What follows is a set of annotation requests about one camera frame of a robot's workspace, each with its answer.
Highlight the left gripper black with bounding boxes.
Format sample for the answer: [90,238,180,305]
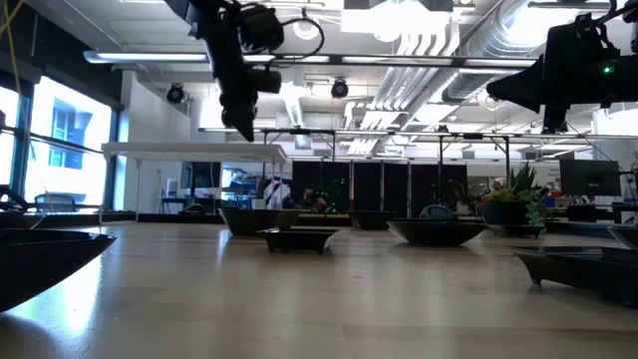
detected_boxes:
[206,29,258,143]

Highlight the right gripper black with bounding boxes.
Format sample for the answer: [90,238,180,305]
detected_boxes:
[486,22,622,134]

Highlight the black deep square bowl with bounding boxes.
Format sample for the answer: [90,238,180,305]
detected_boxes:
[347,209,399,231]
[217,206,304,237]

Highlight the small black square dish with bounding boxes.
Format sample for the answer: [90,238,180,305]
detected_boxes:
[606,224,638,250]
[256,226,341,256]

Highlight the black wavy square plate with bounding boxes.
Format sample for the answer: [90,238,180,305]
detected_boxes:
[0,212,47,230]
[386,218,488,247]

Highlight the black wavy round plate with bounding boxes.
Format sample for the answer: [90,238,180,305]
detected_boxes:
[0,227,119,314]

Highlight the black computer monitor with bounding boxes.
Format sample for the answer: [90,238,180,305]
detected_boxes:
[179,161,223,190]
[558,158,623,198]

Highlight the long ceiling light bar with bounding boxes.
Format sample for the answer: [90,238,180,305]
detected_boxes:
[83,49,210,65]

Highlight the person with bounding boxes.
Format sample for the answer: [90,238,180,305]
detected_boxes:
[298,186,330,213]

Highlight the potted green succulent plant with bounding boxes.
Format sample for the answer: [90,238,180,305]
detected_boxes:
[478,162,552,228]

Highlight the black partition panels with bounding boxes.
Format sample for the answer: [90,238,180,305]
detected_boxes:
[291,160,470,213]

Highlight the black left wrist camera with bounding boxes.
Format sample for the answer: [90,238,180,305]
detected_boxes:
[246,68,283,95]

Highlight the black metal gantry frame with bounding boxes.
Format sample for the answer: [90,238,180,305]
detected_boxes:
[261,128,512,200]

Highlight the silver ventilation duct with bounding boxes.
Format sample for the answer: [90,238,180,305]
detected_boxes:
[441,0,549,104]

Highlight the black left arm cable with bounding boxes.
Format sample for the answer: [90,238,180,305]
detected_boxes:
[268,17,326,69]

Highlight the black aluminium table frame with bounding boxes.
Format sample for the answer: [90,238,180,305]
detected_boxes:
[0,211,638,239]

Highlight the yellow hanging cable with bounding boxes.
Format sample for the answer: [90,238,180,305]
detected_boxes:
[0,0,25,101]

